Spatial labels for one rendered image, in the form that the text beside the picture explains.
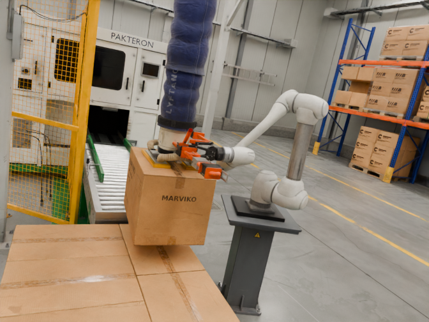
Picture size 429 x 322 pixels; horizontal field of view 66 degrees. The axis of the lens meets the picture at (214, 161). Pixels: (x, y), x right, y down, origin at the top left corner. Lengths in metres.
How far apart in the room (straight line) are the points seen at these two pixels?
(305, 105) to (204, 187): 0.81
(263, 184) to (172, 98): 0.88
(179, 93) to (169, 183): 0.50
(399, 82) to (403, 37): 1.15
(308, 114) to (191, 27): 0.86
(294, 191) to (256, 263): 0.62
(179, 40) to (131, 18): 9.33
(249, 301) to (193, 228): 0.96
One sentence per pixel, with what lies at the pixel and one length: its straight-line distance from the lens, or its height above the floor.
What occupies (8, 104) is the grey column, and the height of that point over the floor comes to 1.14.
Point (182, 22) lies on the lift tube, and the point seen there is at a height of 1.84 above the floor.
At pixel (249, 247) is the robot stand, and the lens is 2.42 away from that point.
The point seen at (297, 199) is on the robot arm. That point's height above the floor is 0.96.
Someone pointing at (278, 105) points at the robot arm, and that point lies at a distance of 2.15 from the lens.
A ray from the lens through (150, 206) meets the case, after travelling 1.77.
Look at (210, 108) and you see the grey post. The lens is 5.45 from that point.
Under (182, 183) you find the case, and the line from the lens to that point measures 1.76.
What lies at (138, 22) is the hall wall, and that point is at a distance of 11.23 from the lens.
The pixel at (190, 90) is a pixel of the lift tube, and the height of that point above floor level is 1.51.
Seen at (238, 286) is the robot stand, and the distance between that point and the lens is 2.57.
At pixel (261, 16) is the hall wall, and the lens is 12.92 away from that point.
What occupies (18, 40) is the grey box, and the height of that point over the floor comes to 1.60.
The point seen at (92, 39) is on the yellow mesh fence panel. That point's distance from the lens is 2.89.
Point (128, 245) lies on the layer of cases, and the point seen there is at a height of 0.54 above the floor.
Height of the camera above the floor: 1.57
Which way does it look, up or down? 13 degrees down
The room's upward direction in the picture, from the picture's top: 11 degrees clockwise
